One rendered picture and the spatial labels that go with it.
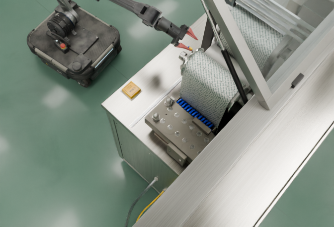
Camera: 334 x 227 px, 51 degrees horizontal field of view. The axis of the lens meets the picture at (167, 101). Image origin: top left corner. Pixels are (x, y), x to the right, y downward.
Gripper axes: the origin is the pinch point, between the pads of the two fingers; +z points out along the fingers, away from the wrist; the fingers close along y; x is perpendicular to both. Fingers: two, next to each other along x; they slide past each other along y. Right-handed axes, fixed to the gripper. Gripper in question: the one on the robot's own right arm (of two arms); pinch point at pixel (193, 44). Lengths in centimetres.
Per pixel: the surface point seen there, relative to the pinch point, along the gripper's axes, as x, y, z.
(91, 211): -75, 119, 19
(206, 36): -9.6, -9.5, 6.4
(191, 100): 8.5, 23.7, 10.3
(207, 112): 14.0, 25.1, 17.8
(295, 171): 67, 30, 31
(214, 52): 15.2, 0.9, 5.9
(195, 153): 18, 44, 21
